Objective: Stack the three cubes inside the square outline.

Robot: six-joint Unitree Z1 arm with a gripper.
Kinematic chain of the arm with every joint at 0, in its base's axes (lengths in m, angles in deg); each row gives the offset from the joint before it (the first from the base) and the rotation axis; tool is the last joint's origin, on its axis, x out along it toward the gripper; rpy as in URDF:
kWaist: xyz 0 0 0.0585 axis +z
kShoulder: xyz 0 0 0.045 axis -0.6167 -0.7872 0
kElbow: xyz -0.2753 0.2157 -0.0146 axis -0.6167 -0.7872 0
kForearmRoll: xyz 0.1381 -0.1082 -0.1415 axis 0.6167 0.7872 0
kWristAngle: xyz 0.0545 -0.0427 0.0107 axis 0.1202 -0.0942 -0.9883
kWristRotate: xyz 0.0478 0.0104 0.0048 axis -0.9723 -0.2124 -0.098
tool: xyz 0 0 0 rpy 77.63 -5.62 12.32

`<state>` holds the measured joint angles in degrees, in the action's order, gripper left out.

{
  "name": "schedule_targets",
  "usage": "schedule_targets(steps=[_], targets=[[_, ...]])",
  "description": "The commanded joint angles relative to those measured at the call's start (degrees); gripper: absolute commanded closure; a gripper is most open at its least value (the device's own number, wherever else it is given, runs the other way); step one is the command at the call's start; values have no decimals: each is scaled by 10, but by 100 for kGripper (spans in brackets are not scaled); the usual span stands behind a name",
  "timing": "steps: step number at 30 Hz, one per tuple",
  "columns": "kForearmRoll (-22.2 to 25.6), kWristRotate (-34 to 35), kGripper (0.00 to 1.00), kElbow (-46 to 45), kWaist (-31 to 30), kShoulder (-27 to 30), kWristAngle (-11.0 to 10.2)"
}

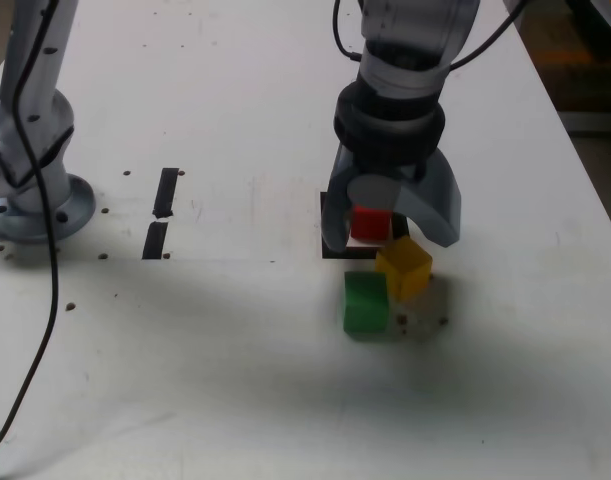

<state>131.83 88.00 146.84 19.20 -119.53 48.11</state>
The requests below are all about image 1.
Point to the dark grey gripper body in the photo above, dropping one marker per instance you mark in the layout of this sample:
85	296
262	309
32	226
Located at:
385	169

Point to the yellow cube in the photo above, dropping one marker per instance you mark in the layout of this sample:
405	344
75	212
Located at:
410	280

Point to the green cube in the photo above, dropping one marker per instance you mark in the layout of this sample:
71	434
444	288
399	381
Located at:
365	315

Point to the black tape square outline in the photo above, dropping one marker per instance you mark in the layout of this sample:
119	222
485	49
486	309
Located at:
350	254

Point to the black tape strip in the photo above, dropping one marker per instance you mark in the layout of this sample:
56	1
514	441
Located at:
166	192

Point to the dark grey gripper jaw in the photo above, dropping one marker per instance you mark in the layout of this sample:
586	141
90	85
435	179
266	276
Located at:
335	215

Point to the red cube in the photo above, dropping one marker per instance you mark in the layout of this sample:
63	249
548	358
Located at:
370	225

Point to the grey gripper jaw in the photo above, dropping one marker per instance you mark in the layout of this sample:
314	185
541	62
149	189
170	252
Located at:
435	205

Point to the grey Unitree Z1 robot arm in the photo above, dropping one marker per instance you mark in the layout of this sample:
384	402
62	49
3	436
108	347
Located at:
410	30

